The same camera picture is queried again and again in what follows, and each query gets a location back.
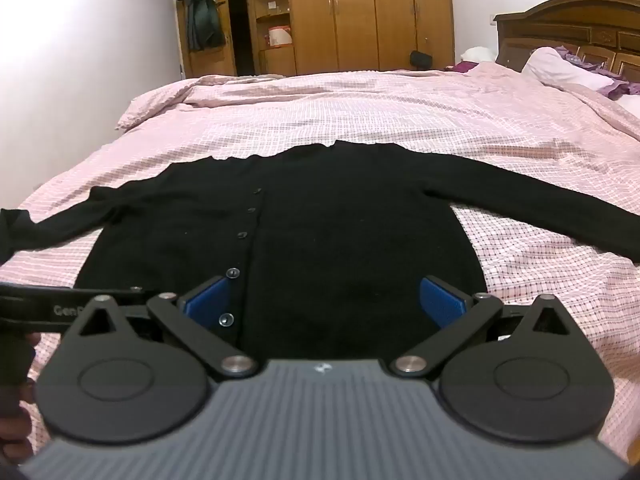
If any black button cardigan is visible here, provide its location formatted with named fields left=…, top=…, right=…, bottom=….
left=0, top=141, right=640, bottom=361

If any light pink pillow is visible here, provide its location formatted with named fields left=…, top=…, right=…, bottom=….
left=521, top=46, right=616, bottom=92

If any white soft bundle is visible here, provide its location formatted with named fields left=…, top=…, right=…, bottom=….
left=461, top=46, right=499, bottom=65

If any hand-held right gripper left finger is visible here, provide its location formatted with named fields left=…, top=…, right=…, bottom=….
left=64, top=275, right=258, bottom=380

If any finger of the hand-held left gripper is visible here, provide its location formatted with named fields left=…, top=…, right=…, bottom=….
left=75, top=286, right=161, bottom=307

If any purple ruffled cloth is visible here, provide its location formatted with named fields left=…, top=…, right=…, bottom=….
left=552, top=45, right=640, bottom=99

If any person's left hand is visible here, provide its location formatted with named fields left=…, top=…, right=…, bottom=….
left=0, top=332, right=43, bottom=461

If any dark hanging jacket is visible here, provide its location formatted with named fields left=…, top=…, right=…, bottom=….
left=175, top=0, right=227, bottom=52

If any pink checked blanket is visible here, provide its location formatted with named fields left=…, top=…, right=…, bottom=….
left=0, top=67, right=640, bottom=466

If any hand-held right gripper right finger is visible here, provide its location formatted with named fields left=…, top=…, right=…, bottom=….
left=390, top=275, right=577, bottom=379

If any white bed sheet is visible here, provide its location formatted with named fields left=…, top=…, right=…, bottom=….
left=612, top=92, right=640, bottom=142

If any wooden wardrobe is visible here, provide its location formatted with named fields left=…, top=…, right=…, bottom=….
left=150, top=0, right=456, bottom=79

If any dark wooden headboard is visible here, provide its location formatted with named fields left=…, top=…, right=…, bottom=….
left=494, top=0, right=640, bottom=86

